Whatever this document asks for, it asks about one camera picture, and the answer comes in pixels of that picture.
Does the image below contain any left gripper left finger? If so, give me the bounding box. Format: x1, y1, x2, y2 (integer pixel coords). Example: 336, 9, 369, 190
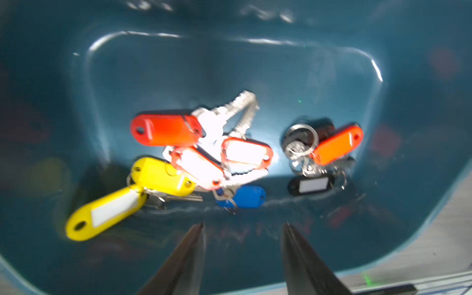
138, 222, 206, 295

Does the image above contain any long yellow key tag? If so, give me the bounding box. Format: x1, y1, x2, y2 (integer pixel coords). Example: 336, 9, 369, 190
65, 184, 147, 242

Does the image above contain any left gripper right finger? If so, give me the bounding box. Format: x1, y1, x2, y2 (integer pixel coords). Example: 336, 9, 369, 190
281, 223, 351, 295

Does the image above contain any orange red key tag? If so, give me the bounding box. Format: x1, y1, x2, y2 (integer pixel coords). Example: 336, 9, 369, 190
130, 114, 204, 147

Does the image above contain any red key tag white label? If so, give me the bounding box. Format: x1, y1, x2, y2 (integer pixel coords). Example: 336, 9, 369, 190
170, 147, 226, 191

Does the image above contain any blue key tag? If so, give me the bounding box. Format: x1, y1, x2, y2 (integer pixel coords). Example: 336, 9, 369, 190
213, 185, 266, 210

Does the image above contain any teal plastic storage box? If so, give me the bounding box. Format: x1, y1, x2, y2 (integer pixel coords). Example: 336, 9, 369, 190
1, 1, 472, 295

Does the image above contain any black key tag white label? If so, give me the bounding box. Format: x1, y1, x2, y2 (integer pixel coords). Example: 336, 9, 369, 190
287, 175, 334, 196

